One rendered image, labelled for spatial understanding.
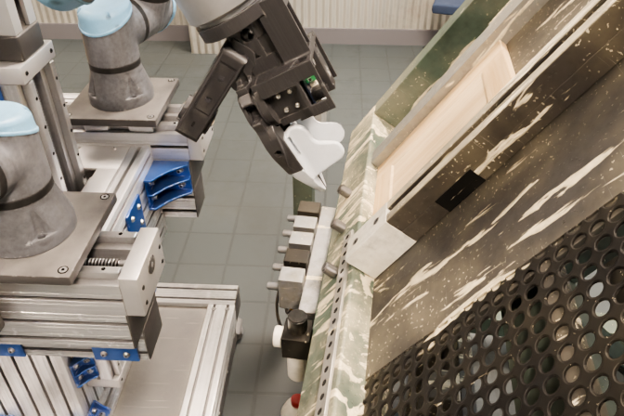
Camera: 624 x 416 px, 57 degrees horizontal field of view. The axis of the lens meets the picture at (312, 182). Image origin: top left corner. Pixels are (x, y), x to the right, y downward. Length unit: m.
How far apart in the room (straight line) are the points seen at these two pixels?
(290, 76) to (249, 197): 2.30
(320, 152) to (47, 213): 0.56
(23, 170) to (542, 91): 0.78
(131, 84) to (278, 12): 0.92
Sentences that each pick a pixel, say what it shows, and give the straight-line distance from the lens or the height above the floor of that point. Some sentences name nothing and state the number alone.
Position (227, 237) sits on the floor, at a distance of 2.58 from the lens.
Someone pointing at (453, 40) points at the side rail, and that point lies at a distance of 1.52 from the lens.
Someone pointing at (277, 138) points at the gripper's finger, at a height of 1.39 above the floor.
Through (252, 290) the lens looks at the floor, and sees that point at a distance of 2.33.
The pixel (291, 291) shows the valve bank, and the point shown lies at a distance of 1.30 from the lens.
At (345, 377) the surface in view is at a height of 0.90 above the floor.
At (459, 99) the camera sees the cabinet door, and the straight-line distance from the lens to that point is 1.24.
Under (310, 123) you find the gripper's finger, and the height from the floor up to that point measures 1.38.
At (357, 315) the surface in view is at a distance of 1.04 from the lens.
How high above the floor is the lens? 1.67
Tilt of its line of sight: 35 degrees down
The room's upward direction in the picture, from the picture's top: straight up
